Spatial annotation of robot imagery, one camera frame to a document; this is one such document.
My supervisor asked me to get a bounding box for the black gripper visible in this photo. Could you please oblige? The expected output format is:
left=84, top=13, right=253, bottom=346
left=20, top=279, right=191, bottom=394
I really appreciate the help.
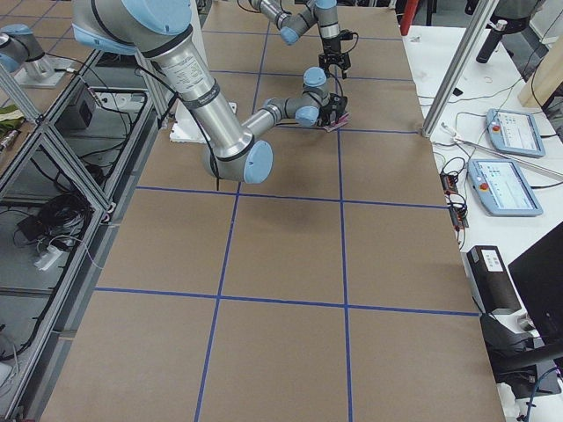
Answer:
left=318, top=37, right=352, bottom=79
left=317, top=93, right=348, bottom=127

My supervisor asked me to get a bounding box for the pink towel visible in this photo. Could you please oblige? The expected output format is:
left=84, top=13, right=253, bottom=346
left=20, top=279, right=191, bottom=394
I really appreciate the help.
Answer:
left=323, top=113, right=350, bottom=133

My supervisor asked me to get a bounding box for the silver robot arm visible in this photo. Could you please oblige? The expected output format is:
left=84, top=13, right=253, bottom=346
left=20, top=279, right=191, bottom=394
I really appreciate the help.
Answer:
left=72, top=1, right=353, bottom=184
left=248, top=0, right=358, bottom=79

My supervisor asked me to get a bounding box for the upper teach pendant tablet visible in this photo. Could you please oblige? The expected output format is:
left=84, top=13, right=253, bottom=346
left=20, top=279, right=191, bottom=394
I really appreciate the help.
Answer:
left=486, top=109, right=545, bottom=157

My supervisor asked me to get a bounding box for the teach pendant tablet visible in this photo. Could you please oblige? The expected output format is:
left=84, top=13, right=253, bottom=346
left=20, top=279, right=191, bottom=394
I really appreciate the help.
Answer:
left=486, top=109, right=545, bottom=157
left=467, top=159, right=543, bottom=217

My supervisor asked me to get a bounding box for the lower teach pendant tablet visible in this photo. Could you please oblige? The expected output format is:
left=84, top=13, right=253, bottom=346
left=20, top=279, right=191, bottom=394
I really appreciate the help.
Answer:
left=467, top=159, right=543, bottom=217

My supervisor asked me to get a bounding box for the black box with label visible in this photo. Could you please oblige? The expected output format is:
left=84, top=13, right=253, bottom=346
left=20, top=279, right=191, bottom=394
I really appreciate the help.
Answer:
left=466, top=245, right=522, bottom=315

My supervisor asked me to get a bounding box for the black monitor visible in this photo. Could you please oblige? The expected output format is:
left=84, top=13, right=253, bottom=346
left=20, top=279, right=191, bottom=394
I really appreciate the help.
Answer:
left=508, top=223, right=563, bottom=340

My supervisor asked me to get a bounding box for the white power strip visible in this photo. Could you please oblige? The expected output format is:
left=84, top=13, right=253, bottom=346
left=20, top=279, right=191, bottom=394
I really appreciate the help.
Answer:
left=34, top=245, right=62, bottom=271

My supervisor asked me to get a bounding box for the aluminium frame post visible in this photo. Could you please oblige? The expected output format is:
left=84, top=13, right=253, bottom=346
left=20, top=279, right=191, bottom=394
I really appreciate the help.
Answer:
left=420, top=0, right=499, bottom=138

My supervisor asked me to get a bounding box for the aluminium side frame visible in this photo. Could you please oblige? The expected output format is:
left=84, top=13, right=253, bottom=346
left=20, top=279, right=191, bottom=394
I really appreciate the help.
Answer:
left=1, top=40, right=159, bottom=421

